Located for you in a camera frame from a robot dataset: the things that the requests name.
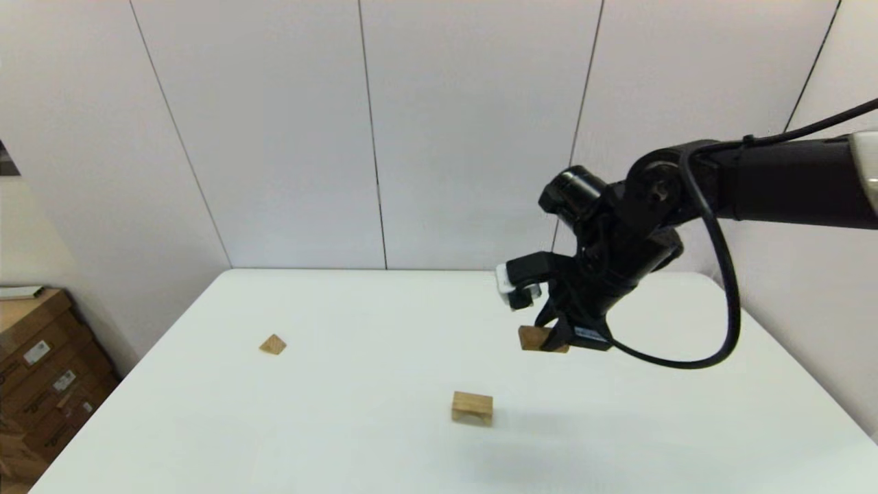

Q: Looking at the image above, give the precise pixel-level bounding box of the rectangular wooden building block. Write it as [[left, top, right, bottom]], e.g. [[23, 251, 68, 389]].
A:
[[519, 326, 570, 354]]

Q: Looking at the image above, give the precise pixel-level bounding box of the arched wooden building block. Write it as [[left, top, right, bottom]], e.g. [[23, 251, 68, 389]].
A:
[[451, 391, 494, 427]]

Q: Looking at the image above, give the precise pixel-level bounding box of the brown labelled cardboard box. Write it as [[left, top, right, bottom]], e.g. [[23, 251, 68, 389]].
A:
[[0, 357, 116, 430], [14, 388, 123, 467], [0, 322, 97, 399]]

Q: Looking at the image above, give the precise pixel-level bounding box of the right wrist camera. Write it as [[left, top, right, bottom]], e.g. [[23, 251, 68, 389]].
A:
[[495, 252, 558, 311]]

